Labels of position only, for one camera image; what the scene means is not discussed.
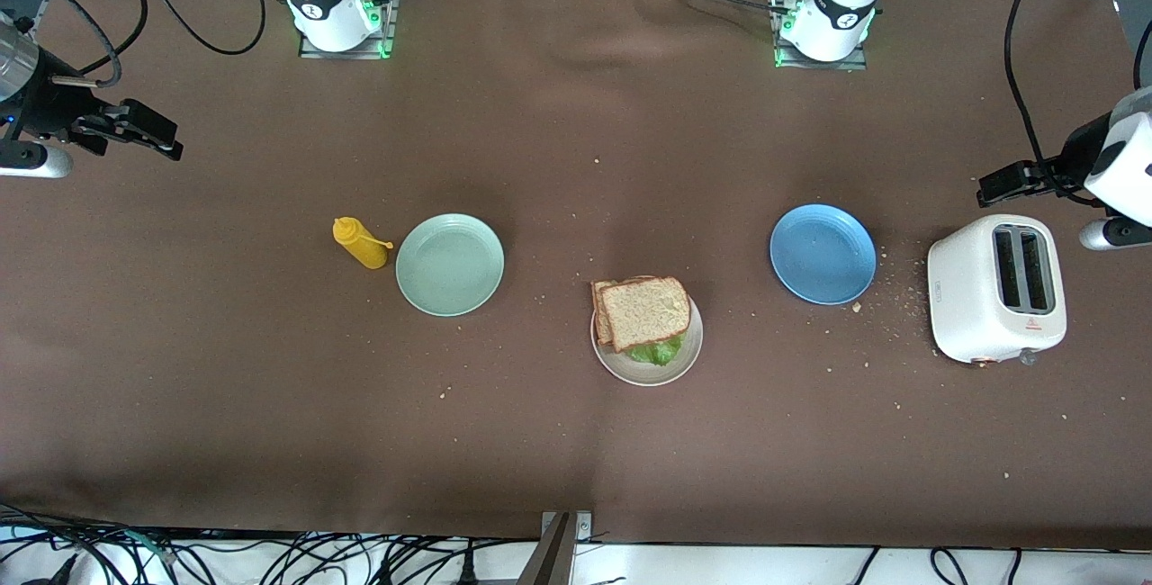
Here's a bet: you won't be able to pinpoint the yellow mustard squeeze bottle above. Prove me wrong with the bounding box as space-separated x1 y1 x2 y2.
333 216 394 270

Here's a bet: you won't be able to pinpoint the brown bread slice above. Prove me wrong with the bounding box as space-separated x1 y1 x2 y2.
598 276 693 354
590 279 622 347

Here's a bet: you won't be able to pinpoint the green lettuce leaf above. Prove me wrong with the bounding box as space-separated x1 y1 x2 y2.
625 333 687 366

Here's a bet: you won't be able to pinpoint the blue plate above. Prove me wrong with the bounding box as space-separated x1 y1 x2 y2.
769 203 878 306

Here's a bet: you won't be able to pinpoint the pale green plate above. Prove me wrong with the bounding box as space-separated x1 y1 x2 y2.
395 213 506 318

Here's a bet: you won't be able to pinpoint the beige plate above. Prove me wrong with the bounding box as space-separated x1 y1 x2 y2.
590 276 705 387

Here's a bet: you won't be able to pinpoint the white toaster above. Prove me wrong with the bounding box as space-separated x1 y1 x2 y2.
927 213 1068 365

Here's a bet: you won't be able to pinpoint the brown table cloth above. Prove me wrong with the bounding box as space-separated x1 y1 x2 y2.
0 0 1152 552

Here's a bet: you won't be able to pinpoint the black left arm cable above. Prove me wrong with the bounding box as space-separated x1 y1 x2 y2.
1133 18 1152 91
1004 0 1103 206

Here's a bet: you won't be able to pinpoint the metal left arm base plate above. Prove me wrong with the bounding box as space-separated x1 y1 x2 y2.
769 0 869 71

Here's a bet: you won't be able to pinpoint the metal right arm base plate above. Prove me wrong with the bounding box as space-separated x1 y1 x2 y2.
299 0 401 59

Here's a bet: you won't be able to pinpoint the tangled black floor cables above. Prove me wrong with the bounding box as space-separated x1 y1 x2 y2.
0 502 541 585

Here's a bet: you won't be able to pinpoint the grey metal bracket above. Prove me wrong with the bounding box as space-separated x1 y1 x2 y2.
517 511 593 585

